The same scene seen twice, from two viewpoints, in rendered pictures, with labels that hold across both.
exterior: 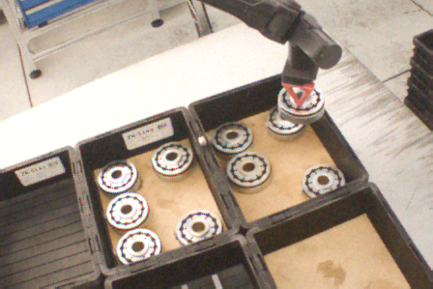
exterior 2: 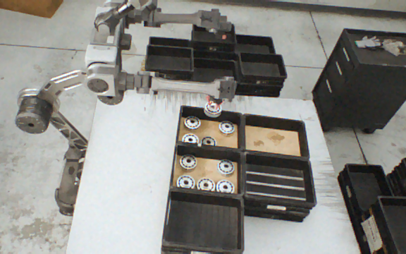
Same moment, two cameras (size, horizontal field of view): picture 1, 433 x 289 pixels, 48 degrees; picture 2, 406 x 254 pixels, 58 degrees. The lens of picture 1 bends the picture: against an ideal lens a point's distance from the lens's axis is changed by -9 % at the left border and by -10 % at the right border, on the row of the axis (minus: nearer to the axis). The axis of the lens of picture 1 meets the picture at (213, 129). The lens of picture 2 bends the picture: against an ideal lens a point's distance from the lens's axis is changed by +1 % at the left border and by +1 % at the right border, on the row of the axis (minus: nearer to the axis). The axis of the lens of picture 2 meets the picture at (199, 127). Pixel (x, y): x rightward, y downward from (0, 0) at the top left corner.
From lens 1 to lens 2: 1.68 m
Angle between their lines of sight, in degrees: 53
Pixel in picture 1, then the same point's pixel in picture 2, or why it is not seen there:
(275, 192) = (219, 142)
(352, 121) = not seen: hidden behind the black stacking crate
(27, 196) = (168, 228)
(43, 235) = (196, 225)
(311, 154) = (209, 125)
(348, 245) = (251, 135)
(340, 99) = (173, 107)
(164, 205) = (205, 174)
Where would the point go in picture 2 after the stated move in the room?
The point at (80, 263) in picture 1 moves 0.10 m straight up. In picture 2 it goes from (218, 214) to (221, 204)
